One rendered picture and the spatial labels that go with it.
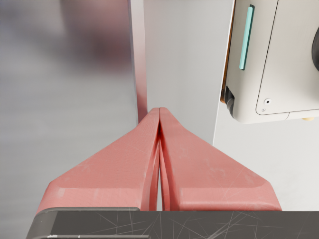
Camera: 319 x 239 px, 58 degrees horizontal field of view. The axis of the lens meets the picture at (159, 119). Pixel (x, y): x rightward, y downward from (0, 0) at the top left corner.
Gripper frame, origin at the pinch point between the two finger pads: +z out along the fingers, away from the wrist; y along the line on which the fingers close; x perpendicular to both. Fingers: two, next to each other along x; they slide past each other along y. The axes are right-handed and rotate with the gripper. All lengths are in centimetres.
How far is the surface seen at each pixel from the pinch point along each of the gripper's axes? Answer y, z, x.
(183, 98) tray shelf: -1.3, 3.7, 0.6
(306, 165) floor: -80, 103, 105
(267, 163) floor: -57, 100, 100
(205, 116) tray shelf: -2.7, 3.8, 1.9
